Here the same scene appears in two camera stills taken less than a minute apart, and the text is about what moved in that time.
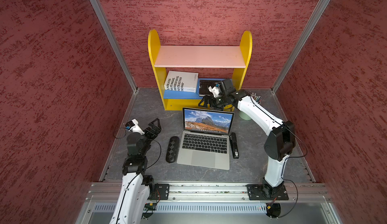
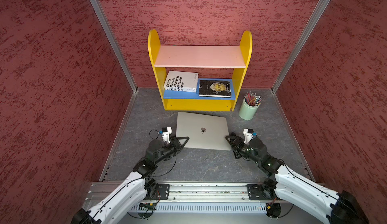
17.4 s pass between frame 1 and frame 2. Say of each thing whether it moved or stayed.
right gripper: moved
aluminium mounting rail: stayed
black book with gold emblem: stayed
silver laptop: moved
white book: stayed
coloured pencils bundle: stayed
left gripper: moved
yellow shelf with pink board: stayed
